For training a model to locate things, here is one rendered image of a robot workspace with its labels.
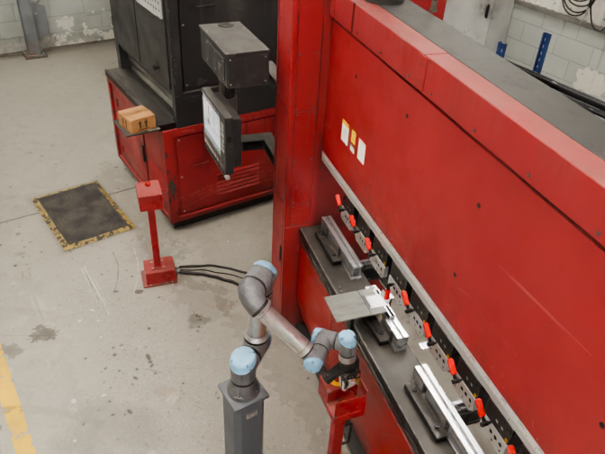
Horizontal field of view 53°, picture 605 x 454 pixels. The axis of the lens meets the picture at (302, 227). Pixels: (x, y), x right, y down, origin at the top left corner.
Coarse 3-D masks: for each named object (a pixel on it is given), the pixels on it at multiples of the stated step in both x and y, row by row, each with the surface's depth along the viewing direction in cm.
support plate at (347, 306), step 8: (368, 288) 310; (328, 296) 303; (336, 296) 304; (344, 296) 304; (352, 296) 304; (360, 296) 304; (328, 304) 299; (336, 304) 299; (344, 304) 299; (352, 304) 299; (360, 304) 300; (336, 312) 295; (344, 312) 295; (352, 312) 295; (360, 312) 295; (368, 312) 296; (376, 312) 296; (384, 312) 297; (336, 320) 290; (344, 320) 290
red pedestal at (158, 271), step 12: (156, 180) 422; (144, 192) 409; (156, 192) 410; (144, 204) 408; (156, 204) 411; (156, 228) 431; (156, 240) 437; (156, 252) 443; (144, 264) 453; (156, 264) 449; (168, 264) 454; (144, 276) 459; (156, 276) 448; (168, 276) 451
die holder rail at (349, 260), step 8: (328, 216) 366; (328, 224) 359; (336, 224) 360; (328, 232) 364; (336, 232) 354; (336, 240) 348; (344, 240) 348; (336, 248) 350; (344, 248) 342; (344, 256) 340; (352, 256) 336; (344, 264) 342; (352, 264) 330; (360, 264) 330; (352, 272) 332
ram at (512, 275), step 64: (384, 64) 254; (384, 128) 263; (448, 128) 214; (384, 192) 273; (448, 192) 221; (512, 192) 185; (448, 256) 227; (512, 256) 190; (576, 256) 163; (448, 320) 235; (512, 320) 195; (576, 320) 167; (512, 384) 200; (576, 384) 171; (576, 448) 175
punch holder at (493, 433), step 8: (488, 400) 216; (488, 408) 217; (496, 408) 212; (488, 416) 217; (496, 416) 212; (496, 424) 213; (504, 424) 208; (488, 432) 218; (496, 432) 213; (504, 432) 209; (512, 432) 204; (496, 440) 214; (504, 440) 210; (512, 440) 207; (520, 440) 210; (496, 448) 215; (504, 448) 210; (520, 448) 214
